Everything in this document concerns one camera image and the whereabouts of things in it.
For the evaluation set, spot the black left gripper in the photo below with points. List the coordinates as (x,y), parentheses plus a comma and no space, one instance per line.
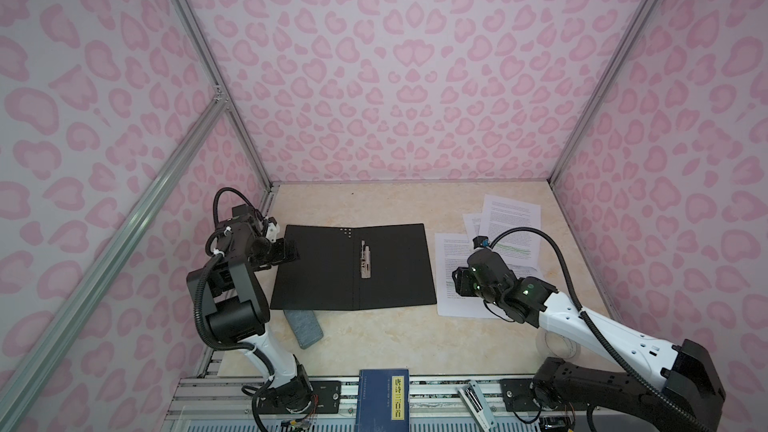
(279,256)

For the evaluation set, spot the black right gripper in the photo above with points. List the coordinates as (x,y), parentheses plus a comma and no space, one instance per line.
(461,277)

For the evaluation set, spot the teal folder with black inside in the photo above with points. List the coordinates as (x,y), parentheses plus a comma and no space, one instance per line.
(351,269)

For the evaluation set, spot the printed paper sheet top highlighted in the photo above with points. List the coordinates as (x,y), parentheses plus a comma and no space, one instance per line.
(500,214)

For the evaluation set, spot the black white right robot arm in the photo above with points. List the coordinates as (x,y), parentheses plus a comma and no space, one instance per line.
(673,387)

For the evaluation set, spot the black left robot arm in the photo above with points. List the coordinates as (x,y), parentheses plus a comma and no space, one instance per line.
(231,311)

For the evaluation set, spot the printed paper sheet bottom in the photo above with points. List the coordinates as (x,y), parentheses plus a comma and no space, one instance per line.
(451,253)

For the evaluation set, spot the grey sponge eraser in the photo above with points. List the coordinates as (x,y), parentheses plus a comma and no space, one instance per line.
(305,327)

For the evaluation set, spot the white tape roll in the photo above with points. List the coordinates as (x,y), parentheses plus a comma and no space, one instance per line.
(553,345)

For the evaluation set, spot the blue book yellow label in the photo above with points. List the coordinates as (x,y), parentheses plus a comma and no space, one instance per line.
(383,401)

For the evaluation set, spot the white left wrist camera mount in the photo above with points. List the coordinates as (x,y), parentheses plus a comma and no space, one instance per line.
(271,229)

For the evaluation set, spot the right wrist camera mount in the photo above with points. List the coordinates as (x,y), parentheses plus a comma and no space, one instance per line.
(480,242)

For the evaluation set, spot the white clip on rail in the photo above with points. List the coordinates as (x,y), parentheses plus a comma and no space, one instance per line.
(474,399)

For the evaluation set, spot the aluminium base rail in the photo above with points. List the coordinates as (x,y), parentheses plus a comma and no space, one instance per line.
(218,404)

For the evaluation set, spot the aluminium diagonal frame bar left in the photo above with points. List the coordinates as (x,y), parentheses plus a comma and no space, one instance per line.
(38,366)

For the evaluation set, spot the aluminium frame post left rear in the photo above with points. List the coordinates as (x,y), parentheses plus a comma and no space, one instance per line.
(204,52)

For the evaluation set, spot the aluminium frame post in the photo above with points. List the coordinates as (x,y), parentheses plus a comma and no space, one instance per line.
(204,52)
(628,40)

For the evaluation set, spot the aluminium frame post right rear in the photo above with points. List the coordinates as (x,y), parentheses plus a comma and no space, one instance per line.
(628,40)

